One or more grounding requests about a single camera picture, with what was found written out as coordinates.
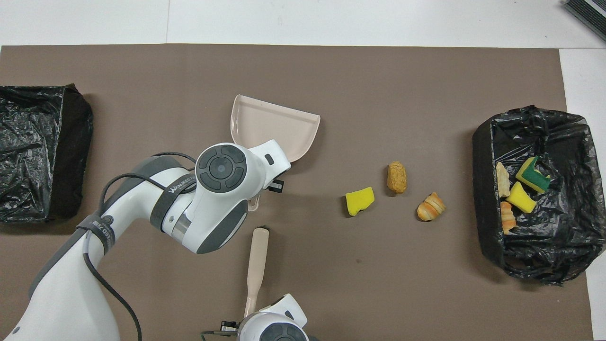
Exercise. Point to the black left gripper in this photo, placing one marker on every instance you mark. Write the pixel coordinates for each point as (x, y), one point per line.
(276, 185)

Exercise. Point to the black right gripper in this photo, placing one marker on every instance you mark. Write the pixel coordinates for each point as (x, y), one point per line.
(229, 326)

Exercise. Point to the beige plastic dustpan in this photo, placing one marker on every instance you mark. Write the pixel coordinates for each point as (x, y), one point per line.
(274, 125)

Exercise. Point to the beige hand brush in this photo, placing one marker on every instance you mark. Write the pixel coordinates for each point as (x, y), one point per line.
(258, 260)

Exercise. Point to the yellow green sponge piece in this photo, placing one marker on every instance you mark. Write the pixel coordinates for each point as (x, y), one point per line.
(359, 201)
(521, 198)
(534, 176)

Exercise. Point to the brown oval bread roll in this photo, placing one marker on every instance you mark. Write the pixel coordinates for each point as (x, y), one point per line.
(397, 177)

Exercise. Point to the small striped croissant piece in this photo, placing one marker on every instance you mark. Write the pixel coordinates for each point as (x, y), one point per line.
(431, 207)

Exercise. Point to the pale torn bread piece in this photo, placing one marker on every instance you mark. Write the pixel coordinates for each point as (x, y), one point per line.
(503, 180)

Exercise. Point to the long striped croissant piece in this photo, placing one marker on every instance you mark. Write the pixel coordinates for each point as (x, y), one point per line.
(508, 218)

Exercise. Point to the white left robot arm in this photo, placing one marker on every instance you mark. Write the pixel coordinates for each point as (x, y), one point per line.
(222, 189)

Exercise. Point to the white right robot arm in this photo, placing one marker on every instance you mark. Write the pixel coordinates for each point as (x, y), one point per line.
(274, 327)

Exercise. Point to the black bag-lined bin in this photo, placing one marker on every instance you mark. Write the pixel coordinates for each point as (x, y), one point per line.
(33, 151)
(544, 246)

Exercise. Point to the brown table mat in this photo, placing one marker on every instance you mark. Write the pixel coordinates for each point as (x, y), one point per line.
(378, 94)

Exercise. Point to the grey ribbed box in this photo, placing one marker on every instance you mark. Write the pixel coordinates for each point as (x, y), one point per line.
(587, 14)

